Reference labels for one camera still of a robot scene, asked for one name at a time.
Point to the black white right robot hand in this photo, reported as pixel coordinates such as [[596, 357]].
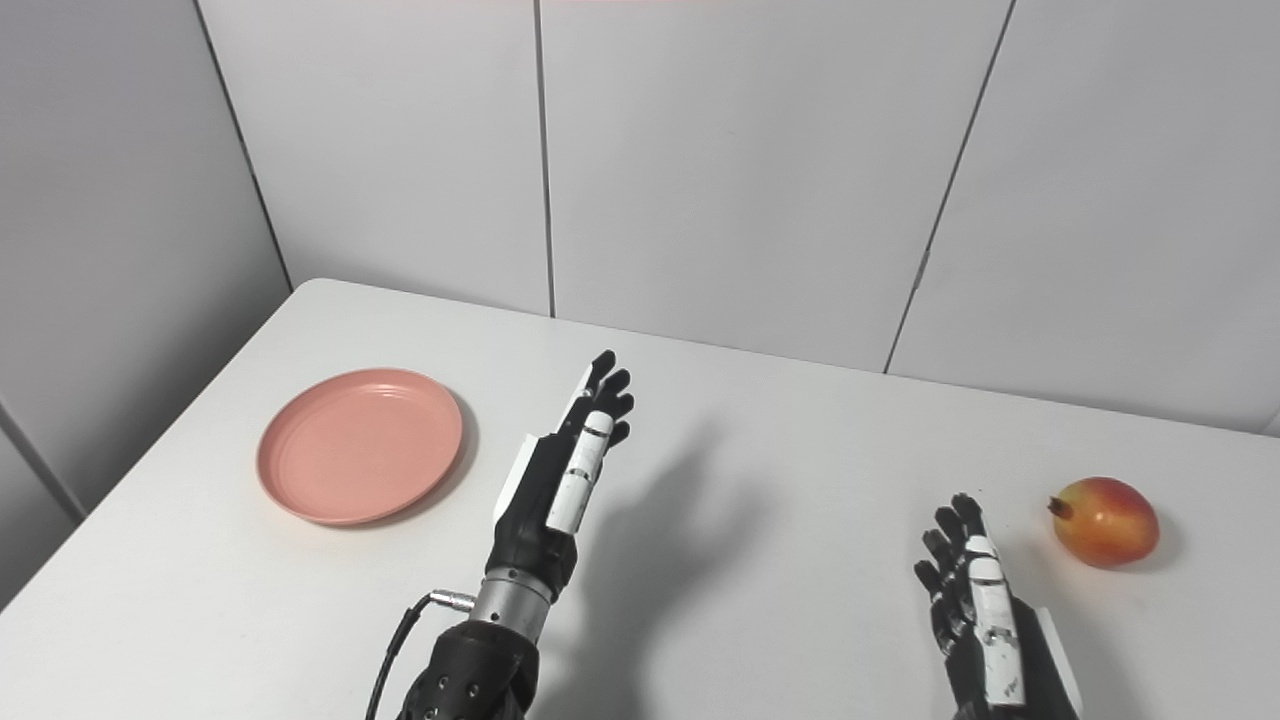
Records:
[[1000, 660]]

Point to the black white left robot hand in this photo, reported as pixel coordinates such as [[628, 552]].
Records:
[[535, 530]]

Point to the red yellow pomegranate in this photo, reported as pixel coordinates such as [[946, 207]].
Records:
[[1110, 525]]

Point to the pink round plate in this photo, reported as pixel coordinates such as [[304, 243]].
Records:
[[360, 445]]

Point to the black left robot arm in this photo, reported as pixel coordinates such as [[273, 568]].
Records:
[[480, 660]]

